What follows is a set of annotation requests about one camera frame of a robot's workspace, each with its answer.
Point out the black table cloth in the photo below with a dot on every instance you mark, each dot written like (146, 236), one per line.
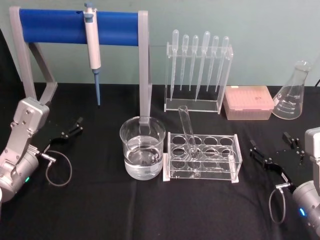
(105, 210)

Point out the glass beaker with water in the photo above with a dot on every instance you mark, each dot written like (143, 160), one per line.
(142, 160)

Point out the clear plastic transfer pipette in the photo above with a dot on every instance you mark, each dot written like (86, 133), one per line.
(184, 42)
(224, 43)
(194, 42)
(205, 40)
(175, 40)
(214, 43)

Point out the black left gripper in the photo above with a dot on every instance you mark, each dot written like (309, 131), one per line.
(53, 137)

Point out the pink pipette tip box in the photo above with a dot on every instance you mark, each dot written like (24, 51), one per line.
(247, 101)

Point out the glass conical flask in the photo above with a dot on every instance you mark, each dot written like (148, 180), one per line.
(290, 102)

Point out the clear acrylic test tube rack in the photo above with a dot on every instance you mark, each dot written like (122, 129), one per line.
(235, 160)

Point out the clear acrylic pipette rack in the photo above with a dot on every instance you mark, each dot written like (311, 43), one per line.
(225, 75)

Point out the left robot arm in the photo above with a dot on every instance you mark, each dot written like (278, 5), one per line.
(22, 130)

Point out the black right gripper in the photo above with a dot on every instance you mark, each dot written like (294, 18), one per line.
(290, 170)

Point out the grey and blue micropipette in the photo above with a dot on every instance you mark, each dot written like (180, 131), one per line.
(92, 45)

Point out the grey stand with blue bar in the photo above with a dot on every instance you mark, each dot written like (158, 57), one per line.
(50, 25)

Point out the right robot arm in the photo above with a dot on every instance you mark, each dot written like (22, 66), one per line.
(310, 200)

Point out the glass test tube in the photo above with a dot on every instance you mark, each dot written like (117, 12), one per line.
(187, 127)

